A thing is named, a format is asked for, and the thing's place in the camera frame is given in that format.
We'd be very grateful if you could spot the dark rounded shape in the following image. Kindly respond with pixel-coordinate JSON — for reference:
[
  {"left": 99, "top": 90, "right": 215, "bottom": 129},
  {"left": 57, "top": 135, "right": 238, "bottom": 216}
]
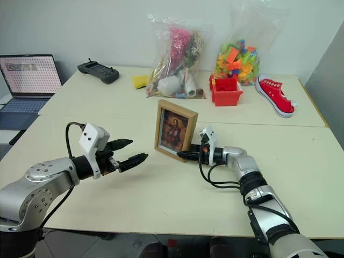
[{"left": 141, "top": 241, "right": 165, "bottom": 258}]

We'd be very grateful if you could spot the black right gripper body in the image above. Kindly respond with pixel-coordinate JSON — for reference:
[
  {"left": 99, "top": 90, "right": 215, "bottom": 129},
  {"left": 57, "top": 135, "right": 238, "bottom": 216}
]
[{"left": 198, "top": 139, "right": 213, "bottom": 164}]

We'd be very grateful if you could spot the black handheld remote controller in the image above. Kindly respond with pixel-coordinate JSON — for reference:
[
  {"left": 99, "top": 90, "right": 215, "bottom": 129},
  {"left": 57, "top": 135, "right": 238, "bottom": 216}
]
[{"left": 77, "top": 57, "right": 121, "bottom": 85}]

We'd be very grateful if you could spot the clear bag of building blocks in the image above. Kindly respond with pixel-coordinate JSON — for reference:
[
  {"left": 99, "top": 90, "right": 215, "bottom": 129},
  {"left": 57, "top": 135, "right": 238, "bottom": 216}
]
[{"left": 214, "top": 5, "right": 290, "bottom": 87}]

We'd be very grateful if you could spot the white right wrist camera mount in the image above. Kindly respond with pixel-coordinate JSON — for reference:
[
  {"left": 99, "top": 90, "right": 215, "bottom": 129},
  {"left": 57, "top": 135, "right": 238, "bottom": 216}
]
[{"left": 199, "top": 125, "right": 224, "bottom": 166}]

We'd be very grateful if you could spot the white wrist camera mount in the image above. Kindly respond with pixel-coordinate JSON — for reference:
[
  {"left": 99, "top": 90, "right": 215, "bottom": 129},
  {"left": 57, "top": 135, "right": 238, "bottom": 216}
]
[
  {"left": 78, "top": 123, "right": 110, "bottom": 180},
  {"left": 199, "top": 125, "right": 224, "bottom": 166}
]

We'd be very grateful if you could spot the clear bag of craft items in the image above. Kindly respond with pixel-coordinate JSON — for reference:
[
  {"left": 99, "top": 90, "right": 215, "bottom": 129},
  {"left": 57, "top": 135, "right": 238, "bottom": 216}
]
[{"left": 146, "top": 13, "right": 214, "bottom": 99}]

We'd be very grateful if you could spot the white paper roll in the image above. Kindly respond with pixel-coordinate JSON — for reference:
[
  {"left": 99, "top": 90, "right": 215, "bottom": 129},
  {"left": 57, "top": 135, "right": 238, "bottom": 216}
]
[{"left": 185, "top": 73, "right": 198, "bottom": 98}]

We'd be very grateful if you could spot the white cup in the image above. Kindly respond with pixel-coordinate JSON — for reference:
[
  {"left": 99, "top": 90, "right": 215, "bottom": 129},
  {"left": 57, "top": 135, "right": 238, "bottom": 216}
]
[{"left": 157, "top": 75, "right": 181, "bottom": 97}]

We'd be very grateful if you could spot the open laptop computer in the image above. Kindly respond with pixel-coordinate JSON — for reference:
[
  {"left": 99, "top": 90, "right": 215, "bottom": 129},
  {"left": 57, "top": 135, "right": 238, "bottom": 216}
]
[{"left": 0, "top": 54, "right": 63, "bottom": 146}]

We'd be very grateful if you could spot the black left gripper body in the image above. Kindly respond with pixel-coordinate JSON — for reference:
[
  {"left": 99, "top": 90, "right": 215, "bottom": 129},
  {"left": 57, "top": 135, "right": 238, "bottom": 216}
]
[{"left": 96, "top": 142, "right": 121, "bottom": 176}]

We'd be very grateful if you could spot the red plastic bin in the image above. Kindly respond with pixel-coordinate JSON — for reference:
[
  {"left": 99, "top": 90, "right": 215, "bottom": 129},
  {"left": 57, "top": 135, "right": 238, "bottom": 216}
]
[{"left": 209, "top": 74, "right": 244, "bottom": 108}]

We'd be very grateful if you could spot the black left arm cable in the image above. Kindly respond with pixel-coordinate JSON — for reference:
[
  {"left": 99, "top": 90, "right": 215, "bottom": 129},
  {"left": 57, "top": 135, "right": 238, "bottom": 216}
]
[{"left": 39, "top": 121, "right": 87, "bottom": 233}]

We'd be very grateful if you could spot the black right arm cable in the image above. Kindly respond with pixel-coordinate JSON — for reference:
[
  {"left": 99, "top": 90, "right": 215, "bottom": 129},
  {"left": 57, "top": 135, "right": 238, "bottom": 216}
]
[{"left": 198, "top": 131, "right": 300, "bottom": 234}]

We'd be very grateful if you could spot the wooden picture frame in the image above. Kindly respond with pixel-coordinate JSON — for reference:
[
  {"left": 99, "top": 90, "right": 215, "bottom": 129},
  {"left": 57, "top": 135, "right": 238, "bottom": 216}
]
[{"left": 154, "top": 99, "right": 199, "bottom": 163}]

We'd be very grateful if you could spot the red canvas sneaker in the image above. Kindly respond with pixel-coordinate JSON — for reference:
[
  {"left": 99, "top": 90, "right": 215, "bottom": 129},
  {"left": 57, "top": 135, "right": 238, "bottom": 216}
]
[{"left": 254, "top": 74, "right": 299, "bottom": 118}]

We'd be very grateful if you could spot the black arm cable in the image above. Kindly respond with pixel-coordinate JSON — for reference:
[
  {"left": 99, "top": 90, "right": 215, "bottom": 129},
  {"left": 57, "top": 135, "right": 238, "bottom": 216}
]
[
  {"left": 39, "top": 121, "right": 87, "bottom": 233},
  {"left": 198, "top": 131, "right": 300, "bottom": 234}
]

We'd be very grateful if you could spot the yellow sponge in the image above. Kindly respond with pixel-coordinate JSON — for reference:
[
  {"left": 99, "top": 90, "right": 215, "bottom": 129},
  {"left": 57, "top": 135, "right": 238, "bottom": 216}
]
[{"left": 132, "top": 75, "right": 149, "bottom": 90}]

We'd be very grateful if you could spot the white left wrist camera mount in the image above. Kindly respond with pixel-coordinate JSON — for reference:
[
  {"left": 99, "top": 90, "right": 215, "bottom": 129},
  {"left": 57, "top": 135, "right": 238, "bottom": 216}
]
[{"left": 78, "top": 123, "right": 110, "bottom": 180}]

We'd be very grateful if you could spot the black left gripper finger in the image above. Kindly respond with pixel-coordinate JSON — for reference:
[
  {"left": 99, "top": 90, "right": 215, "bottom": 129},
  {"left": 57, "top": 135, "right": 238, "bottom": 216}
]
[
  {"left": 111, "top": 138, "right": 134, "bottom": 152},
  {"left": 118, "top": 153, "right": 149, "bottom": 173}
]

